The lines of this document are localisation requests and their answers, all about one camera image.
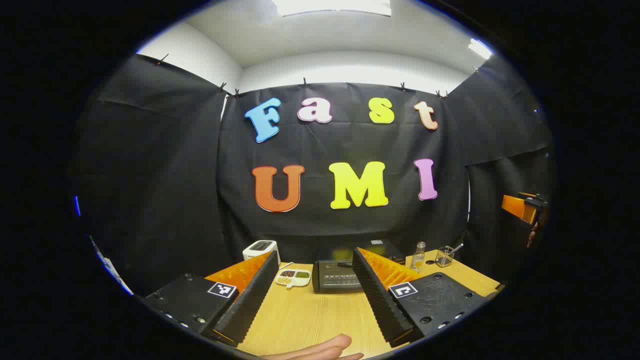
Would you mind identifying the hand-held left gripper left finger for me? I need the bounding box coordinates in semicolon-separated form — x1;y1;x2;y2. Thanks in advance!
144;250;280;347

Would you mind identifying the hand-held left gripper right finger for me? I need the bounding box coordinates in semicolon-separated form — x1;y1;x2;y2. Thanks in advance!
352;247;490;349

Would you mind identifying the black electric oven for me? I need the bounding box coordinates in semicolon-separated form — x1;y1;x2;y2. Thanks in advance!
312;239;407;294

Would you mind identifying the white divided condiment plate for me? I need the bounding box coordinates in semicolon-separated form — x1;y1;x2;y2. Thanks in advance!
274;269;312;289

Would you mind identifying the white toaster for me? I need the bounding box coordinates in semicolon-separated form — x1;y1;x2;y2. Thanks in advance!
242;240;281;266

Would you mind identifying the clear glass bottle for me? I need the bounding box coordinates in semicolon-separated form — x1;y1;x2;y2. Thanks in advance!
410;241;427;273

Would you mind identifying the black backdrop cloth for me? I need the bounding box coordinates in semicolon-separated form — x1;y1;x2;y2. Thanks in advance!
70;52;558;298

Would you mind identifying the small ceiling light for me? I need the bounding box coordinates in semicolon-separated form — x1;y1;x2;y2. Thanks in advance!
468;39;493;60

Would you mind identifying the large ceiling light panel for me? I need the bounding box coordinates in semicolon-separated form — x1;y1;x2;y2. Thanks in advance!
272;0;392;18

